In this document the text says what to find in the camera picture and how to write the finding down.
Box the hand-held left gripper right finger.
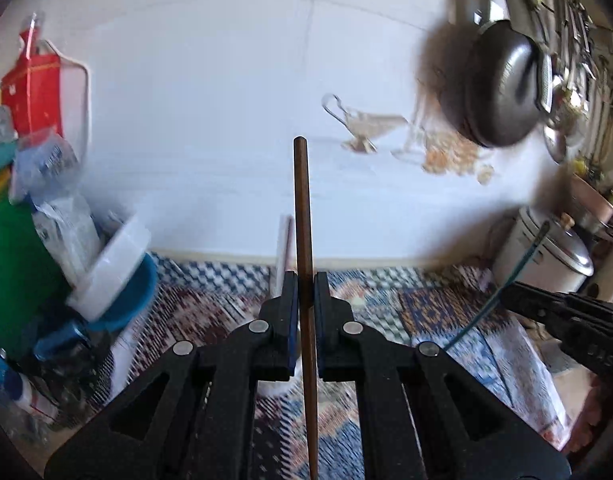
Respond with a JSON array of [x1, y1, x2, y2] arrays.
[[313, 270, 572, 480]]

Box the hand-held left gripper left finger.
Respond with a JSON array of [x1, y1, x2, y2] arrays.
[[44, 270, 300, 480]]

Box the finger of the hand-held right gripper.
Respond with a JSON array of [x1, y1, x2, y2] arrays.
[[506, 301, 577, 348], [501, 282, 572, 312]]

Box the white ceramic cup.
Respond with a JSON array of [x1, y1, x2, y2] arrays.
[[256, 350, 308, 399]]

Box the thin blue chopstick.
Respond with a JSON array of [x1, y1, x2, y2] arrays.
[[443, 222, 552, 351]]

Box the white chopstick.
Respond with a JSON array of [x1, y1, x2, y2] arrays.
[[273, 215, 294, 297]]

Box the brown wooden chopstick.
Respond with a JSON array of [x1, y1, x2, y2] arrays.
[[293, 136, 320, 480]]

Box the white rice cooker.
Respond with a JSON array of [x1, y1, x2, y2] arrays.
[[491, 205, 596, 297]]

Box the patterned tablecloth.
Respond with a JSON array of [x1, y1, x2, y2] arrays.
[[94, 252, 572, 480]]

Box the pink bowl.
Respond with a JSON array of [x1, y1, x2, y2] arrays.
[[569, 172, 613, 227]]

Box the metal ladle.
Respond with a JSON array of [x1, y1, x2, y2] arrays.
[[543, 112, 573, 165]]

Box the blue basin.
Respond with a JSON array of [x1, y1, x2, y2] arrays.
[[34, 252, 160, 362]]

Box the white round plastic bowl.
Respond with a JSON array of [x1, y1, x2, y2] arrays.
[[66, 212, 152, 322]]

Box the black frying pan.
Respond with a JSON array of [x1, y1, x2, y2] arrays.
[[463, 20, 555, 149]]

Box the white printed plastic bag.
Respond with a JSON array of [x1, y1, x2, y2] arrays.
[[31, 195, 105, 292]]

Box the green container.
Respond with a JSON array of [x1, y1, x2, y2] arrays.
[[0, 195, 73, 357]]

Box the blue printed plastic bag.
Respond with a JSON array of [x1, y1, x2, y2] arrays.
[[9, 127, 82, 206]]

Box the red box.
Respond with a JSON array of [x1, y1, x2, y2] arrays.
[[1, 30, 62, 137]]

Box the red label bottle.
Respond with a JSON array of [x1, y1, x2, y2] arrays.
[[19, 12, 45, 57]]

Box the white cable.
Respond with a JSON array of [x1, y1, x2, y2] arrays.
[[36, 40, 92, 162]]

